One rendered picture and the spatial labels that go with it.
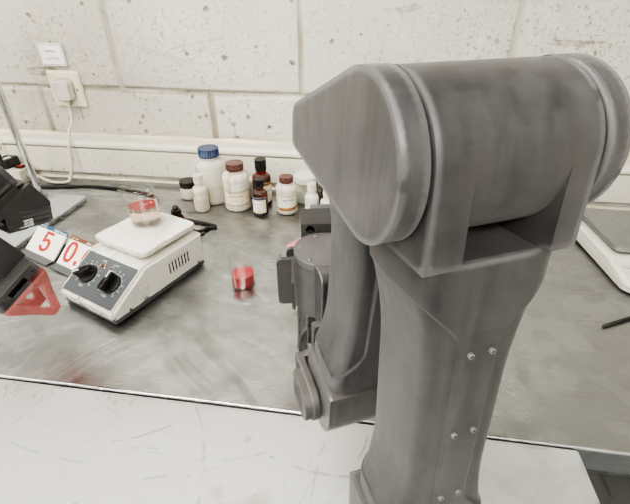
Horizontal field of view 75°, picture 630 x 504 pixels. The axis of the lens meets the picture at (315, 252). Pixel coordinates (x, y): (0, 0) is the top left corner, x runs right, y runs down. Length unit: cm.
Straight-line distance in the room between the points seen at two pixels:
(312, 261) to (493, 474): 31
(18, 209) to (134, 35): 63
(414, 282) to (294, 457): 37
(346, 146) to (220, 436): 42
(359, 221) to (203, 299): 56
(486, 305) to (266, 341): 47
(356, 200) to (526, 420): 46
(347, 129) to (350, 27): 83
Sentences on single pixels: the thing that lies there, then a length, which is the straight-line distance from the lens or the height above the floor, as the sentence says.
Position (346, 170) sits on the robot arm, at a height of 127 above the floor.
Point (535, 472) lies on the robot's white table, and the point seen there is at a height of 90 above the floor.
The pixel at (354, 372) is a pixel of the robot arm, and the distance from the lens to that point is 31.
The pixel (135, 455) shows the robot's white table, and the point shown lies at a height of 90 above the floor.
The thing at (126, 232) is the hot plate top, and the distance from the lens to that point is 76.
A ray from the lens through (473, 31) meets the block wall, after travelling 101.
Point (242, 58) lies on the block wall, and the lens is 104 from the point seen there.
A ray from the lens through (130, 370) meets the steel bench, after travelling 63.
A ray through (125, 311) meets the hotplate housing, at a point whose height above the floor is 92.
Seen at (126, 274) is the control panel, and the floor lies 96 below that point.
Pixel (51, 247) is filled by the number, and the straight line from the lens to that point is 93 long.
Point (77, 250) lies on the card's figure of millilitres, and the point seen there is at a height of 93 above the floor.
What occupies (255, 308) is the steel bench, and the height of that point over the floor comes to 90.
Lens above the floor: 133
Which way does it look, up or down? 33 degrees down
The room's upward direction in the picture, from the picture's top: straight up
